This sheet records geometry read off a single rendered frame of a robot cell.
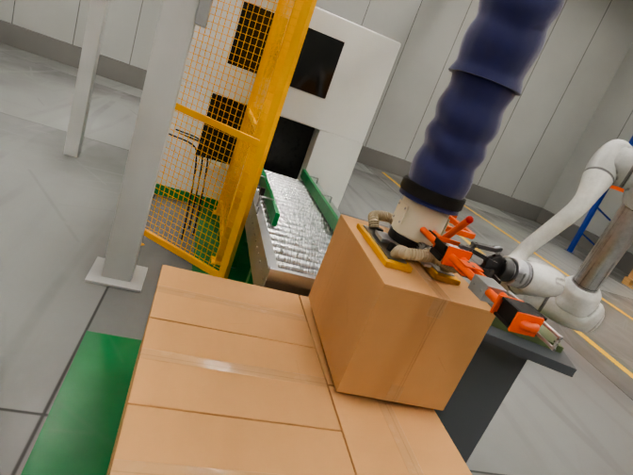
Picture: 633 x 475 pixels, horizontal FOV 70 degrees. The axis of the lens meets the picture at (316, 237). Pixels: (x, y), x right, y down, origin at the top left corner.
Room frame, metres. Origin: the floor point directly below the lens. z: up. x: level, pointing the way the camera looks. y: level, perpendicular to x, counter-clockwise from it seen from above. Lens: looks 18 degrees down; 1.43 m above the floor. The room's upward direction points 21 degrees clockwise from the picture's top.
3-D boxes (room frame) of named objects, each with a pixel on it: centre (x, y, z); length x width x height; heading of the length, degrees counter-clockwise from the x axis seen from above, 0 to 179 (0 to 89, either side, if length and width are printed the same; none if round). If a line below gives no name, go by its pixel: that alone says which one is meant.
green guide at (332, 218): (3.53, 0.05, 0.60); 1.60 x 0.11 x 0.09; 19
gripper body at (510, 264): (1.39, -0.56, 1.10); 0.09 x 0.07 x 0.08; 108
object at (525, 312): (1.02, -0.50, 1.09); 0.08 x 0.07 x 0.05; 18
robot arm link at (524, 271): (1.41, -0.62, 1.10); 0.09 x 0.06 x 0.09; 18
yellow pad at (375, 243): (1.56, -0.23, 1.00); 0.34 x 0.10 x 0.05; 18
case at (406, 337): (1.58, -0.34, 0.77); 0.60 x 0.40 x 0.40; 17
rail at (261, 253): (3.00, 0.50, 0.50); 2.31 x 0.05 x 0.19; 19
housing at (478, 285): (1.15, -0.47, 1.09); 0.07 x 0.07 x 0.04; 18
